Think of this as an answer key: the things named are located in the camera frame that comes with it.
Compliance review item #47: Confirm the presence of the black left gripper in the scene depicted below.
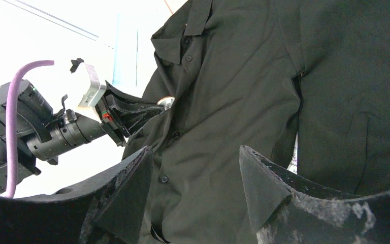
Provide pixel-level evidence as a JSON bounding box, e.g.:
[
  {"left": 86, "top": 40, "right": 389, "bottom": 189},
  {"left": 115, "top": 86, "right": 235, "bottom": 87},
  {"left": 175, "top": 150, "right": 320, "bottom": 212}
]
[{"left": 94, "top": 81, "right": 165, "bottom": 147}]

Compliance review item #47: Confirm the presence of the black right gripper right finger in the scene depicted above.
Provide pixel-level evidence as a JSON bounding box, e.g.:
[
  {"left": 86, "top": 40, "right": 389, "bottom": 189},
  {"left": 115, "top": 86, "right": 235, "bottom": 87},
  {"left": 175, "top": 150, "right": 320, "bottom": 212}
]
[{"left": 239, "top": 145, "right": 390, "bottom": 243}]

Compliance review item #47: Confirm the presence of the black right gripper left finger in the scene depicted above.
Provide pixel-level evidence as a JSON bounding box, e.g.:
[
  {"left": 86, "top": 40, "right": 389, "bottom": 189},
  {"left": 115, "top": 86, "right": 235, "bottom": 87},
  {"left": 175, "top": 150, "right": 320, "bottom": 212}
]
[{"left": 0, "top": 146, "right": 153, "bottom": 243}]

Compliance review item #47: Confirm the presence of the round white brooch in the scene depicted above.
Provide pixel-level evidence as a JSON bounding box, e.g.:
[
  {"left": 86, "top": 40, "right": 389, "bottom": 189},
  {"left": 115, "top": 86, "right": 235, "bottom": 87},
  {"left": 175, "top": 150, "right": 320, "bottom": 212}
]
[{"left": 157, "top": 96, "right": 175, "bottom": 111}]

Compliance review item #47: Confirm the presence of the black shirt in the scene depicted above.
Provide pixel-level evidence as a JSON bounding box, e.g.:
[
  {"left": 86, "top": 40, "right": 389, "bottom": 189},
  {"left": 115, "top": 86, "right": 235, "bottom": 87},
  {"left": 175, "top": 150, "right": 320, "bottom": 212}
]
[{"left": 124, "top": 1, "right": 390, "bottom": 243}]

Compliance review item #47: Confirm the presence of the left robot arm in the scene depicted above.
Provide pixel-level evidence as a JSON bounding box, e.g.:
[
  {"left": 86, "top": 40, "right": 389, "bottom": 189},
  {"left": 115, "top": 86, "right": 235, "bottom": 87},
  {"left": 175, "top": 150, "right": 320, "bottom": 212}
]
[{"left": 0, "top": 80, "right": 166, "bottom": 194}]

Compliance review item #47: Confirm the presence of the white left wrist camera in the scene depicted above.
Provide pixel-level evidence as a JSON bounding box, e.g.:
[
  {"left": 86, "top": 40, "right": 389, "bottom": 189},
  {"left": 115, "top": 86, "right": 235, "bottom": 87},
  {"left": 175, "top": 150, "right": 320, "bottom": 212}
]
[{"left": 68, "top": 58, "right": 107, "bottom": 107}]

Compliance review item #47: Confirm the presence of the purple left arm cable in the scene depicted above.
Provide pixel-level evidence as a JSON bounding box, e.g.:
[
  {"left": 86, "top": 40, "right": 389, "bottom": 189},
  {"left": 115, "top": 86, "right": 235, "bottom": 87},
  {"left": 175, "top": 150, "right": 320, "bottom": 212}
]
[{"left": 5, "top": 59, "right": 55, "bottom": 199}]

